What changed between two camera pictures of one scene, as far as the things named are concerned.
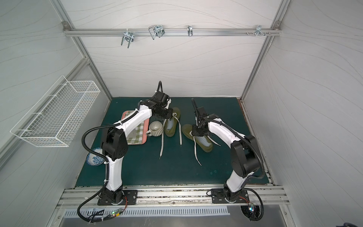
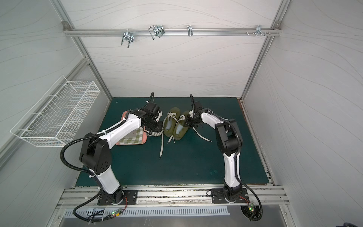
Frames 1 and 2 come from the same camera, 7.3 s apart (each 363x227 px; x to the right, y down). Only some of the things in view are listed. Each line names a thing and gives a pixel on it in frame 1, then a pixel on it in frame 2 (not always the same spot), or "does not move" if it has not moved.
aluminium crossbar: (172, 31) does not move
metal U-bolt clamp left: (129, 37) does not move
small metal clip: (190, 32) does not move
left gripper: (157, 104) -> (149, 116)
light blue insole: (203, 140) -> (179, 128)
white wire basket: (56, 119) does not move
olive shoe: (186, 129) -> (180, 128)
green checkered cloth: (135, 136) does not move
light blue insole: (169, 123) does not move
